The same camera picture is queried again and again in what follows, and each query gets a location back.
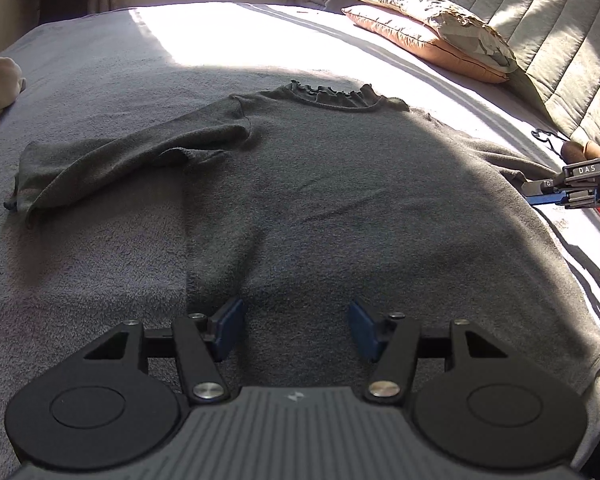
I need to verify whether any grey-green quilted comforter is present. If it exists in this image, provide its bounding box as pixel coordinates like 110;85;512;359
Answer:
412;0;600;148

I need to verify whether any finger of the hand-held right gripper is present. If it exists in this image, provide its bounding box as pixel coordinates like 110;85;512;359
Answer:
522;177;567;194
526;191;571;207

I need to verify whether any beige patterned pillow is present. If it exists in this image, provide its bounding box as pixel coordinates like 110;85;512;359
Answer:
352;0;518;73

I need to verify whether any dark grey ruffle-neck sweater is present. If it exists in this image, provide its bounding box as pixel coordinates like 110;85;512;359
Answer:
4;81;600;396

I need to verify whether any orange pillow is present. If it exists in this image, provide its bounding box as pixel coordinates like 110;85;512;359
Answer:
341;5;511;84

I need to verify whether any thin black cord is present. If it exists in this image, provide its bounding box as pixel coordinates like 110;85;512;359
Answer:
531;129;569;154

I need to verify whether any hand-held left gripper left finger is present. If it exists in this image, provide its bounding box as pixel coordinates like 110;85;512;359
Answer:
82;297;246;406

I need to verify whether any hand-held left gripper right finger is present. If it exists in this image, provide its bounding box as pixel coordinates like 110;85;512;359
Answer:
347;300;511;405

